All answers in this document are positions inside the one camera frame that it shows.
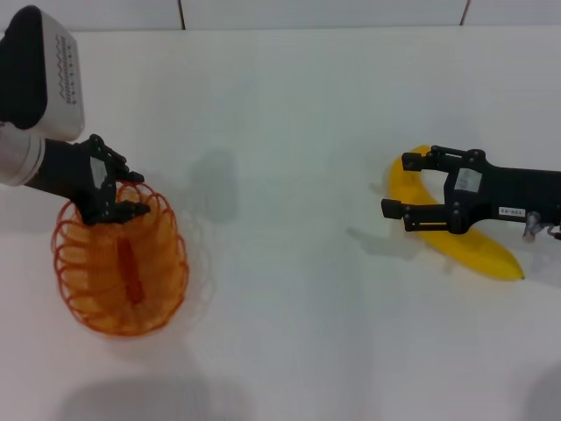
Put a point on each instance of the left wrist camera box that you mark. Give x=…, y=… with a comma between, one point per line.
x=30, y=74

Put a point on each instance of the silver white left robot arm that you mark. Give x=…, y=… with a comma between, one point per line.
x=19, y=158

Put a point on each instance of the yellow banana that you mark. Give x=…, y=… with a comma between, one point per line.
x=477, y=256

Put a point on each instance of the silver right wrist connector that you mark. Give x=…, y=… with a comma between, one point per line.
x=531, y=226

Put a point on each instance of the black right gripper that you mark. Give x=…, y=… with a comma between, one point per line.
x=513, y=193

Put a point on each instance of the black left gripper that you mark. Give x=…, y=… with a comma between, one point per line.
x=66, y=171

